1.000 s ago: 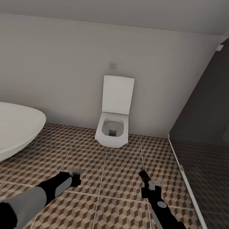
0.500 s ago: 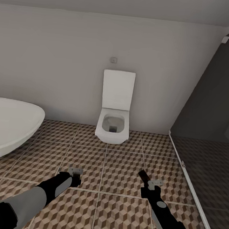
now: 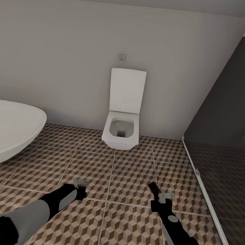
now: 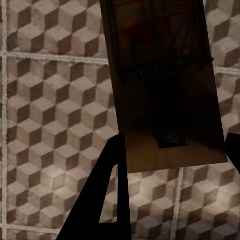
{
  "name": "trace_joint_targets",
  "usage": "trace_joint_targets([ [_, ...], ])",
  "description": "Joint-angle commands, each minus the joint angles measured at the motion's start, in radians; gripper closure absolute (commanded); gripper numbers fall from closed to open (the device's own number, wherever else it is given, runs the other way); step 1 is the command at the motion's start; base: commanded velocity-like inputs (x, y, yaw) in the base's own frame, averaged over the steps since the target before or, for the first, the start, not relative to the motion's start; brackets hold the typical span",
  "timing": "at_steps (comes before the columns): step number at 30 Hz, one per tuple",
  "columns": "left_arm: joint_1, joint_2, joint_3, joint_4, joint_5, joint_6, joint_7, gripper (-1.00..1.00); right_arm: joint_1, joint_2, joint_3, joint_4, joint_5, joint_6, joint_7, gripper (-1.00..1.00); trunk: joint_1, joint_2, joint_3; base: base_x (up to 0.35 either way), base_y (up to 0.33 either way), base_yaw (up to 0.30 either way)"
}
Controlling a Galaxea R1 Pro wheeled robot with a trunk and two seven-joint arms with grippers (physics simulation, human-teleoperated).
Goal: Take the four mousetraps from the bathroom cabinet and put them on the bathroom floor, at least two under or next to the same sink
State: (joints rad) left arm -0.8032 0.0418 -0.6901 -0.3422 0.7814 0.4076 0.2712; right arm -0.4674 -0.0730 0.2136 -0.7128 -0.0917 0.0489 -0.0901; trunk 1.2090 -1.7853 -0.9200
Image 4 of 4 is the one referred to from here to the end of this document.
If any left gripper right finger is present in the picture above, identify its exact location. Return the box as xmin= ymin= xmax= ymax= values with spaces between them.
xmin=224 ymin=133 xmax=240 ymax=173

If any mousetrap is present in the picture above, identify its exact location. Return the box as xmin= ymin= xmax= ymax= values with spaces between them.
xmin=99 ymin=0 xmax=228 ymax=174

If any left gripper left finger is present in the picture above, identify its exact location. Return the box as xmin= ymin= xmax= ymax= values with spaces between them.
xmin=56 ymin=133 xmax=132 ymax=240

